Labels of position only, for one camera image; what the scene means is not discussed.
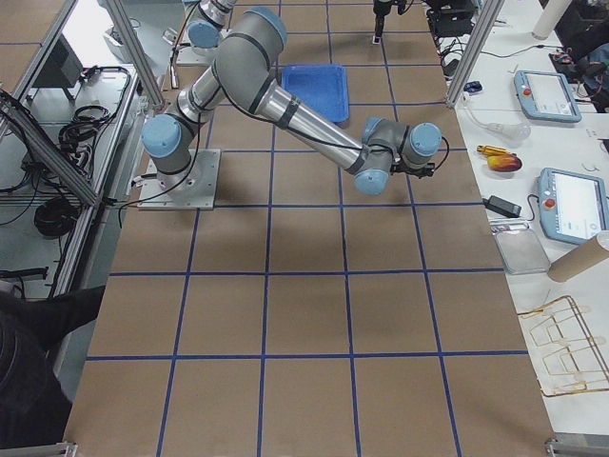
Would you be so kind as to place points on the red yellow mango toy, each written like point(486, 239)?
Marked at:
point(504, 162)

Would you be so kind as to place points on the aluminium frame post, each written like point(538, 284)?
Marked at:
point(488, 15)

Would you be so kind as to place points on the teach pendant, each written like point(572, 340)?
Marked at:
point(546, 96)
point(573, 206)

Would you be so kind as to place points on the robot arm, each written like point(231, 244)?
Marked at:
point(241, 74)
point(207, 20)

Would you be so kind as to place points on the clear light bulb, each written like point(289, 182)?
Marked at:
point(512, 132)

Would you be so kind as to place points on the person in black jeans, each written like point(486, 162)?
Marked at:
point(34, 408)

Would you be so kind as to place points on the lower teach pendant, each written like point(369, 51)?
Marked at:
point(573, 206)

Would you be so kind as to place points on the gold wire rack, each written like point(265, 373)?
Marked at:
point(566, 355)

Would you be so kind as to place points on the black power adapter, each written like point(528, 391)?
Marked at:
point(502, 207)

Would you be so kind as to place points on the blue plastic tray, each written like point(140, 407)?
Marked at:
point(322, 87)

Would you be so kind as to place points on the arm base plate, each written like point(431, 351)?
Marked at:
point(193, 188)
point(186, 55)

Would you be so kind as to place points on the white paper roll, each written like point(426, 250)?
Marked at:
point(550, 16)

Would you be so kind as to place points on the upper teach pendant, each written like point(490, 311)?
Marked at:
point(546, 96)

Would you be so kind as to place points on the cardboard tube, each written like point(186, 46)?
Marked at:
point(580, 259)

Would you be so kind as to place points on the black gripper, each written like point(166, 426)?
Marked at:
point(379, 19)
point(402, 167)

